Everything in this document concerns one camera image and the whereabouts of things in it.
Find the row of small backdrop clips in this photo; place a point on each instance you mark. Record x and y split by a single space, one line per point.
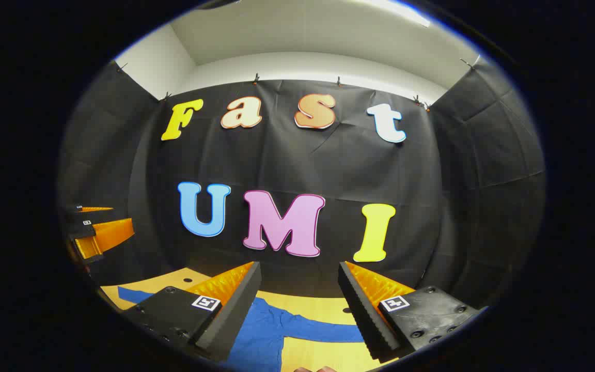
255 79

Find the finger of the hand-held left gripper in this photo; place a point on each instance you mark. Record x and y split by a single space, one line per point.
114 232
93 209

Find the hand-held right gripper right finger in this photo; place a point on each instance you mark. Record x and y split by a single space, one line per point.
362 315

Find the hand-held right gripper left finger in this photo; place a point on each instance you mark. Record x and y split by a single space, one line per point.
235 315

